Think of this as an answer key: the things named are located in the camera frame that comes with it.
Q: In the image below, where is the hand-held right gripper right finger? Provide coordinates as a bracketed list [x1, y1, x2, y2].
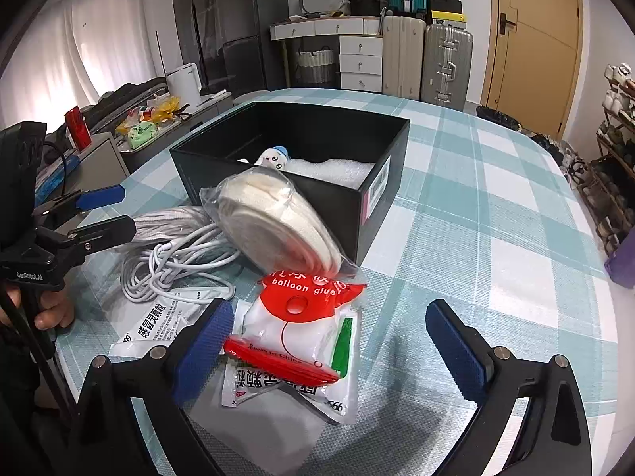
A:
[425, 300, 593, 476]

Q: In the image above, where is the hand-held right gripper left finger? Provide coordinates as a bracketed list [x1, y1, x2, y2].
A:
[67, 297, 236, 476]

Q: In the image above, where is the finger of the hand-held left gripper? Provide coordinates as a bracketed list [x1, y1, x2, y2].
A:
[32, 184, 126, 229]
[37, 215, 137, 269]

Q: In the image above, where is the grey cord bundle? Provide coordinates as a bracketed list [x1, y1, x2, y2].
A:
[121, 205, 219, 259]

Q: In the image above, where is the white medicine sachet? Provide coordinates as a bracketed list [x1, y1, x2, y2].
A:
[109, 285, 234, 364]
[221, 357, 343, 424]

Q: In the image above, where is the white cable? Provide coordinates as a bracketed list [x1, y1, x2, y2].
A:
[121, 223, 244, 303]

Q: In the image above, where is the red plastic packet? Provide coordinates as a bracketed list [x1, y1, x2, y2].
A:
[224, 336, 341, 386]

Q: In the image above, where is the beige cable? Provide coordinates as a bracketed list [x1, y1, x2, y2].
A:
[199, 167, 358, 278]

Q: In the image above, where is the black cardboard box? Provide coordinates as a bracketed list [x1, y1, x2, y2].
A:
[169, 102, 411, 266]

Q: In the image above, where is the person's left hand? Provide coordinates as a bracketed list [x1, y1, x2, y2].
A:
[35, 288, 75, 330]

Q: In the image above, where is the light grey cabinet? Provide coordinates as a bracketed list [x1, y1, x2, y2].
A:
[44, 131, 132, 194]

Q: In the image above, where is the green snack packet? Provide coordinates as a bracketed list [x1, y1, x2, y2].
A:
[126, 121, 160, 150]

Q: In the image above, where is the grey side table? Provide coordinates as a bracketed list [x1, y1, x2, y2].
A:
[119, 90, 235, 174]

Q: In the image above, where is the white curtain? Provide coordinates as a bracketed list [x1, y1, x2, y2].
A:
[0, 0, 174, 125]

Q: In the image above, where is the small white doll blue cap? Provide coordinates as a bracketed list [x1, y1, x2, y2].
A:
[255, 145, 291, 172]

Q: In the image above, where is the purple bag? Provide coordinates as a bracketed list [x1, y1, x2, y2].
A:
[604, 230, 635, 289]

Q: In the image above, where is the black wardrobe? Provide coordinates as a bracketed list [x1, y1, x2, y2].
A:
[169, 0, 219, 90]

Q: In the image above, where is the white foam sheet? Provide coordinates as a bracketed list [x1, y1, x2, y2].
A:
[285, 157, 375, 190]

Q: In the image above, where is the grey refrigerator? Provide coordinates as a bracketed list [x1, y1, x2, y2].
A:
[214, 0, 289, 97]

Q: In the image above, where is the row of shoes on floor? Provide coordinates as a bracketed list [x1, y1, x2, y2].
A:
[518, 129, 591, 189]

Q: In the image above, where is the grey white laundry basket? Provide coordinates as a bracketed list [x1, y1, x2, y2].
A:
[296, 48, 334, 85]

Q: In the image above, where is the wooden shoe rack with shoes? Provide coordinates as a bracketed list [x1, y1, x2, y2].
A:
[585, 62, 635, 259]

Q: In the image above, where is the silver suitcase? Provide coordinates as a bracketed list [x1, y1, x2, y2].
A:
[421, 24, 474, 112]

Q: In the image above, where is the white desk with drawers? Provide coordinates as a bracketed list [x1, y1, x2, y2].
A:
[269, 16, 384, 94]

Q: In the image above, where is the beige suitcase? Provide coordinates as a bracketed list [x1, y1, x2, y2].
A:
[382, 15, 426, 100]

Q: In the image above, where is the wooden door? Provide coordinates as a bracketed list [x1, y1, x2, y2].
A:
[480, 0, 583, 140]

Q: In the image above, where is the yellow black shoe box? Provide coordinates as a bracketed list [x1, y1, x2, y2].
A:
[430, 11, 468, 29]

